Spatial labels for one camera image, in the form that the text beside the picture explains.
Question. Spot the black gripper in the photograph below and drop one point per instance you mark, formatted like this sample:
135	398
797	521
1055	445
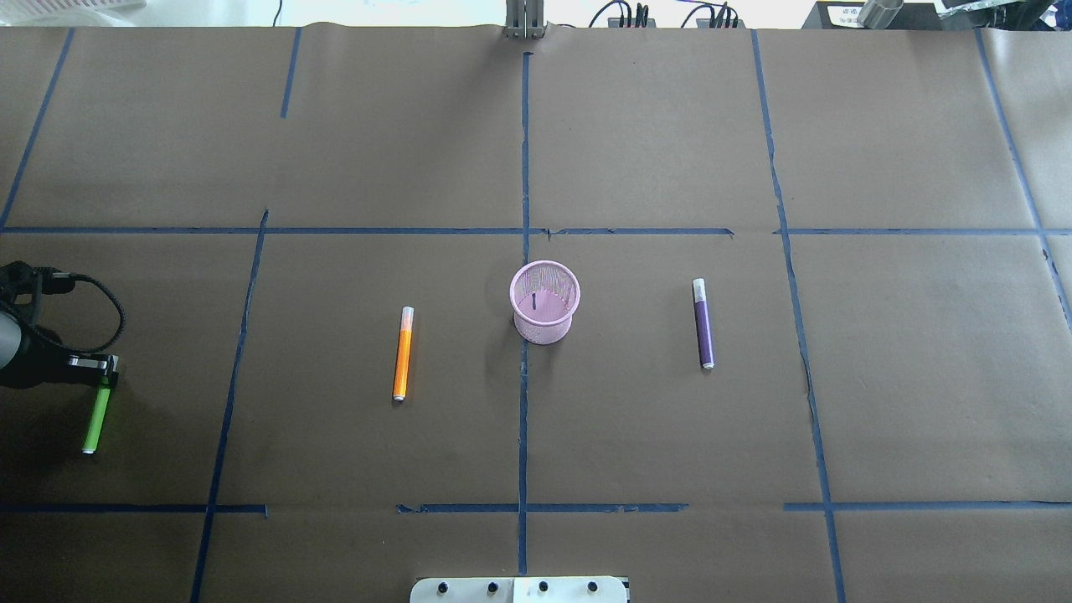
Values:
38	362

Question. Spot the green highlighter pen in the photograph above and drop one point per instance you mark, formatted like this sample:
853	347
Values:
96	422

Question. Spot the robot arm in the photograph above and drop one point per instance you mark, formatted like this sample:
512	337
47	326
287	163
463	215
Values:
32	354

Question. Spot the orange highlighter pen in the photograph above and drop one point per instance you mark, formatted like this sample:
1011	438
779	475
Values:
400	385

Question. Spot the pink mesh pen holder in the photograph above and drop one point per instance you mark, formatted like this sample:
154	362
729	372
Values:
545	296

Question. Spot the purple highlighter pen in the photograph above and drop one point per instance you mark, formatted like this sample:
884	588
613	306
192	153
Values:
702	322

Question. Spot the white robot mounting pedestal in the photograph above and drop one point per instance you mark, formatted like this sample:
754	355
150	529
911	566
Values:
578	588

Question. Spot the aluminium frame post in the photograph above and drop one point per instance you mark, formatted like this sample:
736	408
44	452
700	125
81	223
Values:
524	19

